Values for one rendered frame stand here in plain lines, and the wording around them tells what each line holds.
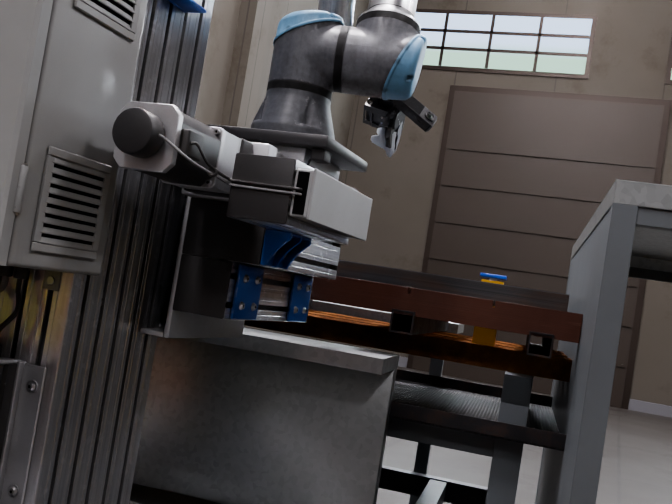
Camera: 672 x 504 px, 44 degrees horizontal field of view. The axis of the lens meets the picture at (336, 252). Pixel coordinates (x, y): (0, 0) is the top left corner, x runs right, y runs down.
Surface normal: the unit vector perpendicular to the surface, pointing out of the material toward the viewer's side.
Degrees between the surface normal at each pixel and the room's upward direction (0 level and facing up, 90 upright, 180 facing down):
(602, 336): 90
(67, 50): 90
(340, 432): 90
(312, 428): 90
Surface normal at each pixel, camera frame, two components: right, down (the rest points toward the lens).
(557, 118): -0.32, -0.10
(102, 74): 0.93, 0.14
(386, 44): -0.05, -0.26
